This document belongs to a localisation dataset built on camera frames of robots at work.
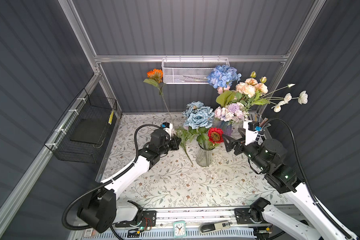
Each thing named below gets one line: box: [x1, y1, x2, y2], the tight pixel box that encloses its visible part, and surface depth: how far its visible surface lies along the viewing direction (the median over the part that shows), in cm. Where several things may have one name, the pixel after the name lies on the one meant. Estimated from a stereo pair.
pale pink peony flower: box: [236, 71, 258, 98], surface depth 82 cm
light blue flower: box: [183, 101, 215, 145], surface depth 70 cm
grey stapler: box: [198, 220, 231, 234], surface depth 69 cm
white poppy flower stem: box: [258, 83, 308, 113], surface depth 71 cm
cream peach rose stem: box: [254, 76, 269, 95], surface depth 80 cm
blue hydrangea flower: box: [207, 65, 242, 89], surface depth 76 cm
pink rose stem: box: [217, 85, 231, 95], surface depth 86 cm
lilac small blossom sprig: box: [214, 102, 249, 123], surface depth 83 cm
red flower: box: [207, 127, 224, 144], surface depth 72 cm
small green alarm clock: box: [173, 220, 187, 238], surface depth 71 cm
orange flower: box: [143, 68, 176, 130], surface depth 84 cm
